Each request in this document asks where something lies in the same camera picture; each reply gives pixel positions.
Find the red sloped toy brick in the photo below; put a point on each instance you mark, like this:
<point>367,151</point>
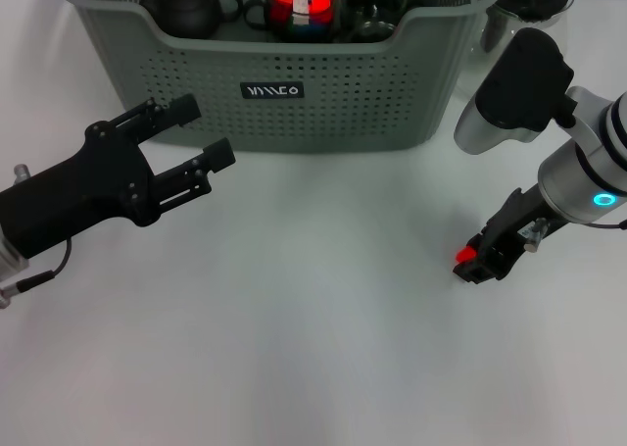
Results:
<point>322,0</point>

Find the glass teacup black holder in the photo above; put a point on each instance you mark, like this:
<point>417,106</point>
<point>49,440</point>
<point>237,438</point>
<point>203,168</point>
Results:
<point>377,33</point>
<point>374,0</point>
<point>255,14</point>

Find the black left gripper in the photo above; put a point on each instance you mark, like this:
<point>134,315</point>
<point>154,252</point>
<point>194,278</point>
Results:
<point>73,191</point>

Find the round glass pitcher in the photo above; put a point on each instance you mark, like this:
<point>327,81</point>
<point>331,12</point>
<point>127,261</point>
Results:
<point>490,24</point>

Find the grey-green perforated storage bin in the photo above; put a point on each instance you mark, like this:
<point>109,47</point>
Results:
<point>343,113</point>

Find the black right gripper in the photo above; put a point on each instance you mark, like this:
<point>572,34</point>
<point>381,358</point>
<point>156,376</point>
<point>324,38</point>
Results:
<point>519,215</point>

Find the white notched toy brick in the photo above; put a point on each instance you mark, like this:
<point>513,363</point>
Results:
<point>303,0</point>

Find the dark red long brick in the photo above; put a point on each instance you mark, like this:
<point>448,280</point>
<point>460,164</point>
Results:
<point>280,17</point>

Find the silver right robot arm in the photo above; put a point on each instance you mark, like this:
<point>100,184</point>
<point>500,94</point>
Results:
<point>588,171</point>

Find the dark clay teapot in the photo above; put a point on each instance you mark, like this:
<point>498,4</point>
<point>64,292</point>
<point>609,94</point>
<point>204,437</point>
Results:
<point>188,10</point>

